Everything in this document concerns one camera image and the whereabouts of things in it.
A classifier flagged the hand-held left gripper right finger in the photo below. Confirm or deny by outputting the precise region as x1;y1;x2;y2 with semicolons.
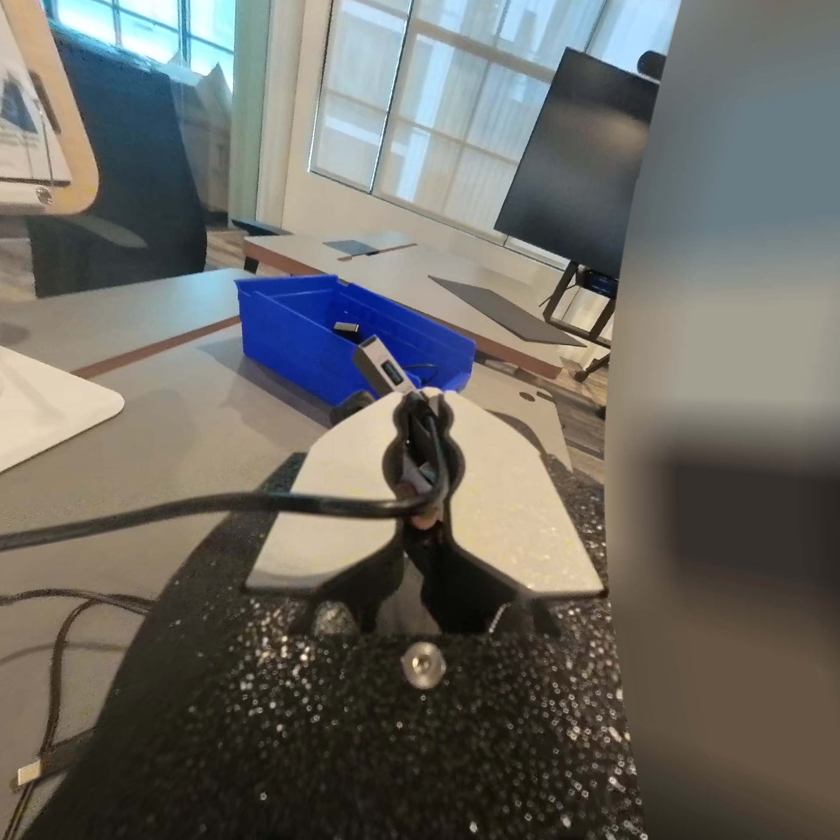
420;387;606;599

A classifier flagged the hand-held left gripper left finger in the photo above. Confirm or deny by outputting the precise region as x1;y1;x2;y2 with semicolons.
245;392;427;595

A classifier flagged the thick black usb cable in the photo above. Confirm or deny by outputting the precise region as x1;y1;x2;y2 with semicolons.
0;390;457;552

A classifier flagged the silver usb hub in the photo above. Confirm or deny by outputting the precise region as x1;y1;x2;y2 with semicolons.
354;335;413;396

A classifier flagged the blue plastic bin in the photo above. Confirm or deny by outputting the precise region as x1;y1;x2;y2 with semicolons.
234;273;478;406

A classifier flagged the black monitor on rolling stand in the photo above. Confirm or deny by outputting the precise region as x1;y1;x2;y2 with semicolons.
493;47;664;421

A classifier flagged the black office chair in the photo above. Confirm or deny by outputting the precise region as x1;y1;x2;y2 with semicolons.
26;29;293;299

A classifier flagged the large paned window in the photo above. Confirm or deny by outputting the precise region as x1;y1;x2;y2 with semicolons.
310;0;680;256

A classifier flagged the instruction sign stand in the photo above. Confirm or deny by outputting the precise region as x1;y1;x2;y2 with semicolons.
0;0;126;475

